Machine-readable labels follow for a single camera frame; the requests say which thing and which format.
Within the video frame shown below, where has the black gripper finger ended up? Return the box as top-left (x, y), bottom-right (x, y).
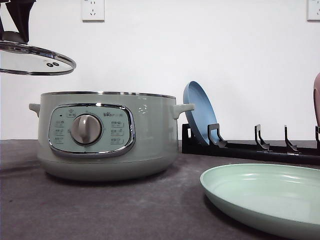
top-left (0, 15), bottom-right (6, 41)
top-left (3, 0), bottom-right (36, 44)

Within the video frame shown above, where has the white wall socket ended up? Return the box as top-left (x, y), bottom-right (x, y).
top-left (307, 0), bottom-right (320, 23)
top-left (81, 0), bottom-right (105, 23)

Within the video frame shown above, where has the blue plate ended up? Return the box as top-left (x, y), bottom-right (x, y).
top-left (183, 80), bottom-right (218, 143)

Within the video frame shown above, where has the green electric steamer pot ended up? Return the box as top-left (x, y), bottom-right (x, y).
top-left (29, 91), bottom-right (195, 182)

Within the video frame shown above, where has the green plate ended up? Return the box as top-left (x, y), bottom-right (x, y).
top-left (199, 163), bottom-right (320, 240)

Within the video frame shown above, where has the black plate rack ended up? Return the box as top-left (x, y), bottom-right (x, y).
top-left (181, 123), bottom-right (320, 166)

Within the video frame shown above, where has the pink plate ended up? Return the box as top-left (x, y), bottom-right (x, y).
top-left (313, 72), bottom-right (320, 125)

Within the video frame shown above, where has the white wall socket left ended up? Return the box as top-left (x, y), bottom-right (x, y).
top-left (81, 0), bottom-right (105, 23)

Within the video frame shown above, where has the glass steamer lid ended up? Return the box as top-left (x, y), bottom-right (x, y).
top-left (0, 41), bottom-right (76, 76)

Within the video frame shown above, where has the grey table mat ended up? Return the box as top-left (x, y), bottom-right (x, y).
top-left (0, 140), bottom-right (320, 240)

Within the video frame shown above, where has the white wall socket right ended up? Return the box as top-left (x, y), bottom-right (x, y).
top-left (307, 0), bottom-right (320, 23)

